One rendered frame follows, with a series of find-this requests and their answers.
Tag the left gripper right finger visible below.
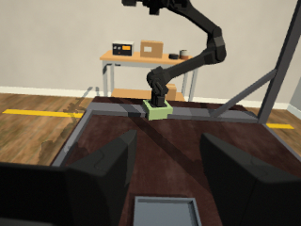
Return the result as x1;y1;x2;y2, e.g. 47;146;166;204
199;133;301;226

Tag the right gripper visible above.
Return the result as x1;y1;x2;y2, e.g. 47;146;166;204
121;0;190;10

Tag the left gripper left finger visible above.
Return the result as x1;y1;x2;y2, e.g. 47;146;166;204
0;129;137;226

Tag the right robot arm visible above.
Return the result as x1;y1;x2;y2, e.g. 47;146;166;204
147;0;227;107

